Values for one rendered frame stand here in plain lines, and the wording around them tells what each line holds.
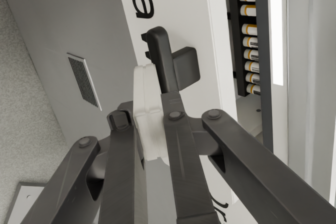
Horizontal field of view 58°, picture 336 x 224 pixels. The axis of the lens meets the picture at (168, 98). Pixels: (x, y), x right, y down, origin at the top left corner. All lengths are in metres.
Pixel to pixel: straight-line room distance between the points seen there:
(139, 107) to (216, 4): 0.09
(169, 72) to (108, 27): 0.28
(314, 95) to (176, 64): 0.12
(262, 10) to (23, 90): 0.97
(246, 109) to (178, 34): 0.18
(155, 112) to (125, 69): 0.34
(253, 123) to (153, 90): 0.21
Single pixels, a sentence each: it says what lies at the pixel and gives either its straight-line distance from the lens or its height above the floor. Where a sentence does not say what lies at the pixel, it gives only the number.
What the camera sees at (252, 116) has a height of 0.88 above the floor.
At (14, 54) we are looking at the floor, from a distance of 1.11.
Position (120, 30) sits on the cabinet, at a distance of 0.45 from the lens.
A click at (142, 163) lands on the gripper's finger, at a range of 0.16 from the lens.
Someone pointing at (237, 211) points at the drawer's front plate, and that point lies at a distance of 0.41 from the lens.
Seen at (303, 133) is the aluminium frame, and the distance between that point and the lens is 0.29.
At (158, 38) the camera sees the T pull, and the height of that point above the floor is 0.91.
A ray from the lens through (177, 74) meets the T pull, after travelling 0.22.
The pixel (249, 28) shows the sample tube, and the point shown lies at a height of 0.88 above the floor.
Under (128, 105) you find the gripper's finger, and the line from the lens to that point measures 0.18.
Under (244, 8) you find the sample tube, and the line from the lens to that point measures 0.33.
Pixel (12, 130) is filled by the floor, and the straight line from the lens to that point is 1.17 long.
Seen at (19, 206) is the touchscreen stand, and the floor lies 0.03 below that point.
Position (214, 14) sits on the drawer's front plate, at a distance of 0.21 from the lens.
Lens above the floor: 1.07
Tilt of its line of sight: 47 degrees down
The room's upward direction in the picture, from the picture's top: 111 degrees clockwise
